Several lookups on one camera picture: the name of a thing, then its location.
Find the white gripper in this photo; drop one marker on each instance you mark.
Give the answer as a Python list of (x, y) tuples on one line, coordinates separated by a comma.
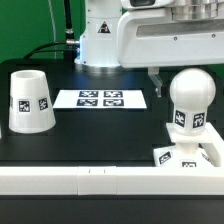
[(152, 38)]

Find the white lamp bulb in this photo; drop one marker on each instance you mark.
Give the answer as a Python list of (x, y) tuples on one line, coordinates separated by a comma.
[(191, 91)]

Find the white lamp base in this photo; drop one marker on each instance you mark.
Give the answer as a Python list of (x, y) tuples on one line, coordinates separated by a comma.
[(191, 151)]

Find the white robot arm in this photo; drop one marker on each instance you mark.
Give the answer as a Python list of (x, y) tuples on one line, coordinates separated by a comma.
[(98, 43)]

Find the white lamp shade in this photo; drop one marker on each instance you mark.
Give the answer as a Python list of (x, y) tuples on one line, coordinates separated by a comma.
[(30, 109)]

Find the paper sheet with markers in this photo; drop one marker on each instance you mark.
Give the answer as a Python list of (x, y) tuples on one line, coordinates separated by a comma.
[(100, 99)]

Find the white fence wall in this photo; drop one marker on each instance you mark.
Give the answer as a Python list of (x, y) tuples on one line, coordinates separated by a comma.
[(121, 180)]

